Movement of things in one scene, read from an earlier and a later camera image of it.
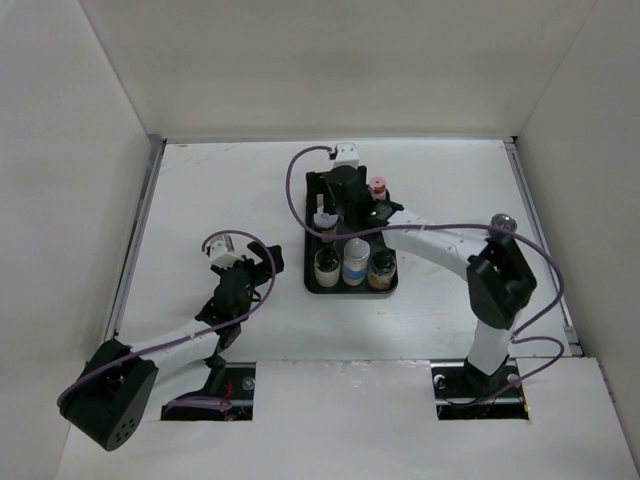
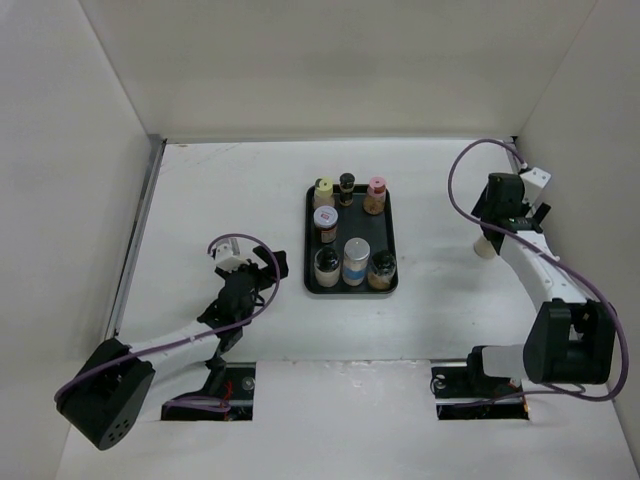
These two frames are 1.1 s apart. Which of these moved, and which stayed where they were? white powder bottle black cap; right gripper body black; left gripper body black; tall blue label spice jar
Moved: right gripper body black
Stayed: tall blue label spice jar; white powder bottle black cap; left gripper body black
